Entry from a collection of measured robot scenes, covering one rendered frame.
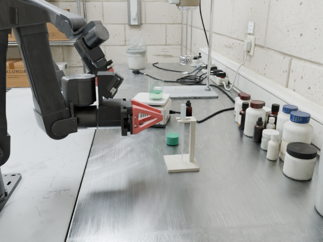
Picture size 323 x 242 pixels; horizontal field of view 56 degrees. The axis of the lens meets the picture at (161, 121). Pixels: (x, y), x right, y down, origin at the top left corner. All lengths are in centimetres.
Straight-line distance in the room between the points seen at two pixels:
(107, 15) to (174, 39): 76
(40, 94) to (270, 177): 56
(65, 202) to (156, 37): 291
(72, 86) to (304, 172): 56
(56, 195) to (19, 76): 259
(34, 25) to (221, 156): 56
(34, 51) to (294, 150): 61
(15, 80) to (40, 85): 262
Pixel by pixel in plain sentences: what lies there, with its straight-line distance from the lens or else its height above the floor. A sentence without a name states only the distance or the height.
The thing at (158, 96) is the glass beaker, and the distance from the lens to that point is 103.
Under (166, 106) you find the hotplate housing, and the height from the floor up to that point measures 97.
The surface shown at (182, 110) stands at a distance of 74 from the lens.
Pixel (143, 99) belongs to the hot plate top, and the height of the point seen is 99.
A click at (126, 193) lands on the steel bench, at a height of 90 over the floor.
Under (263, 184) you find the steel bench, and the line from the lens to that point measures 76.
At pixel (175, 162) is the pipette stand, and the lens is 79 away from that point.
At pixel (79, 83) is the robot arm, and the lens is 69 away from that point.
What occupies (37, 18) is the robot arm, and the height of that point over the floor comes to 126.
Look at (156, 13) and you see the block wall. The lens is 344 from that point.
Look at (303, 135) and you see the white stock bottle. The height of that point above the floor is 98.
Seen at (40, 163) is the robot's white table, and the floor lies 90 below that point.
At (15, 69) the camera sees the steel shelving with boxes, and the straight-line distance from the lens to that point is 325.
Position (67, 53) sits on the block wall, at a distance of 352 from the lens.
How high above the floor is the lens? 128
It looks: 20 degrees down
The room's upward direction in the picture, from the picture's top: straight up
